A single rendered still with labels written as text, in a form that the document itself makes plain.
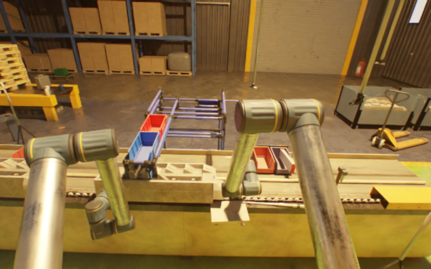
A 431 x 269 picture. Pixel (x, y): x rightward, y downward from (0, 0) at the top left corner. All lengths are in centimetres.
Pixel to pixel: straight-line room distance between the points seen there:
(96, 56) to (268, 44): 829
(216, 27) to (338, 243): 1131
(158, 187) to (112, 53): 984
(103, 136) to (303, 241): 200
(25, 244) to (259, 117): 94
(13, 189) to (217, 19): 1063
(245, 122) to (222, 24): 1093
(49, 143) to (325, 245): 119
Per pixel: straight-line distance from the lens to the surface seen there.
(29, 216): 105
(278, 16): 1205
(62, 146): 117
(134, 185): 191
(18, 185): 243
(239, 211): 187
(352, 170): 287
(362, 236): 264
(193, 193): 184
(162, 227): 217
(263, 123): 90
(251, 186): 153
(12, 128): 513
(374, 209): 241
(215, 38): 1176
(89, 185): 242
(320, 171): 91
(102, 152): 115
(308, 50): 1266
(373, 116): 631
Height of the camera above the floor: 215
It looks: 27 degrees down
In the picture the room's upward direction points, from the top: 2 degrees clockwise
